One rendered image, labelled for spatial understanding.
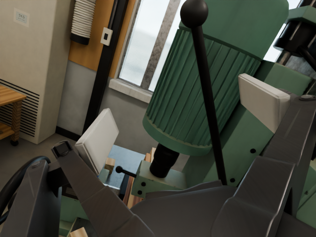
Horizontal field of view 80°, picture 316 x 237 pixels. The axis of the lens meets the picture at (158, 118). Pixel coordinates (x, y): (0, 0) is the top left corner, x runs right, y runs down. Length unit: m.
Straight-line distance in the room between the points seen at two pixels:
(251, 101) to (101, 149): 0.13
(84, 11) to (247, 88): 1.70
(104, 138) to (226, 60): 0.24
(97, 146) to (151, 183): 0.36
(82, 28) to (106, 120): 1.66
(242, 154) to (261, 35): 0.23
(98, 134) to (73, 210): 0.44
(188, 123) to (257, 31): 0.19
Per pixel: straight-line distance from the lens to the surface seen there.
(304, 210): 0.40
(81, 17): 1.82
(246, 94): 0.19
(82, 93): 2.12
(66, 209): 0.60
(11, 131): 2.13
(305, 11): 0.44
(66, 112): 2.29
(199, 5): 0.26
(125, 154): 0.84
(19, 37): 2.01
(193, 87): 0.35
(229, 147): 0.43
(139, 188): 0.53
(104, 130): 0.18
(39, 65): 1.93
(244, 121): 0.41
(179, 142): 0.38
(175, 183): 0.53
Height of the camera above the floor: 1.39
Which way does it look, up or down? 23 degrees down
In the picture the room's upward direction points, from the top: 22 degrees clockwise
